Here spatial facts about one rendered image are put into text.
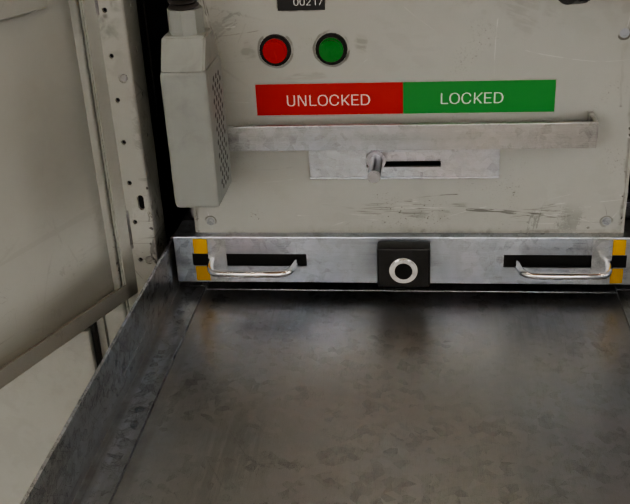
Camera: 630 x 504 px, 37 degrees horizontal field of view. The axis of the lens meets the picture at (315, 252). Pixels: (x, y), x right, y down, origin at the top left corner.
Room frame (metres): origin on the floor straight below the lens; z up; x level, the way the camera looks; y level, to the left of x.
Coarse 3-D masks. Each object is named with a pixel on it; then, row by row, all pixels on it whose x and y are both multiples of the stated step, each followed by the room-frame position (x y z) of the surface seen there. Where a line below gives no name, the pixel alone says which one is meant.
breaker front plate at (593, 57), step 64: (256, 0) 1.00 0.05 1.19; (384, 0) 0.99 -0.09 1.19; (448, 0) 0.98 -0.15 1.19; (512, 0) 0.97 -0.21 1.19; (256, 64) 1.00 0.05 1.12; (320, 64) 1.00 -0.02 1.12; (384, 64) 0.99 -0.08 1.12; (448, 64) 0.98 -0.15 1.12; (512, 64) 0.97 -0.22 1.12; (576, 64) 0.96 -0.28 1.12; (256, 192) 1.01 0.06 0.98; (320, 192) 1.00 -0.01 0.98; (384, 192) 0.99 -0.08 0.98; (448, 192) 0.98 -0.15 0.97; (512, 192) 0.97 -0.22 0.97; (576, 192) 0.96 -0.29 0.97
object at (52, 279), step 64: (0, 0) 0.93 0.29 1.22; (64, 0) 1.03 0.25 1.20; (0, 64) 0.94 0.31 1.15; (64, 64) 1.02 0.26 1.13; (0, 128) 0.93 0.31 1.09; (64, 128) 1.00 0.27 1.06; (0, 192) 0.91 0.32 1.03; (64, 192) 0.99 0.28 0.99; (0, 256) 0.90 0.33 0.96; (64, 256) 0.98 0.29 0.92; (128, 256) 1.03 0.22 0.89; (0, 320) 0.88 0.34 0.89; (64, 320) 0.96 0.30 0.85; (0, 384) 0.83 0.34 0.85
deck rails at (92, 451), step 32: (160, 288) 0.95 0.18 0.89; (192, 288) 1.02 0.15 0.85; (128, 320) 0.83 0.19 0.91; (160, 320) 0.93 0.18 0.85; (128, 352) 0.82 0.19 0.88; (160, 352) 0.87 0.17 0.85; (96, 384) 0.73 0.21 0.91; (128, 384) 0.81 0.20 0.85; (160, 384) 0.81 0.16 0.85; (96, 416) 0.72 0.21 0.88; (128, 416) 0.76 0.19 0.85; (64, 448) 0.64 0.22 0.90; (96, 448) 0.70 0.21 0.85; (128, 448) 0.71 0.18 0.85; (64, 480) 0.63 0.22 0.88; (96, 480) 0.66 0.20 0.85
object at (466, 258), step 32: (192, 224) 1.04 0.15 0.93; (192, 256) 1.01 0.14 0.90; (256, 256) 1.00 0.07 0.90; (288, 256) 0.99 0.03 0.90; (320, 256) 0.98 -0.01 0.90; (352, 256) 0.98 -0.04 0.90; (448, 256) 0.97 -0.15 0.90; (480, 256) 0.96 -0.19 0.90; (512, 256) 0.96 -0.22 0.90; (544, 256) 0.95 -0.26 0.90; (576, 256) 0.95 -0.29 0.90
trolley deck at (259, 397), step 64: (192, 320) 0.94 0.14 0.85; (256, 320) 0.94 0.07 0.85; (320, 320) 0.93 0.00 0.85; (384, 320) 0.92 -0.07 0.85; (448, 320) 0.91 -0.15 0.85; (512, 320) 0.91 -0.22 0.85; (576, 320) 0.90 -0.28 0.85; (192, 384) 0.81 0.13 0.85; (256, 384) 0.81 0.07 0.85; (320, 384) 0.80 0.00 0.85; (384, 384) 0.79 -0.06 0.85; (448, 384) 0.79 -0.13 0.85; (512, 384) 0.78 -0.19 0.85; (576, 384) 0.78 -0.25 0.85; (192, 448) 0.71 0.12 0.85; (256, 448) 0.70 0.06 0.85; (320, 448) 0.70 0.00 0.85; (384, 448) 0.69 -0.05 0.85; (448, 448) 0.69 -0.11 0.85; (512, 448) 0.68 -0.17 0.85; (576, 448) 0.68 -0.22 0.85
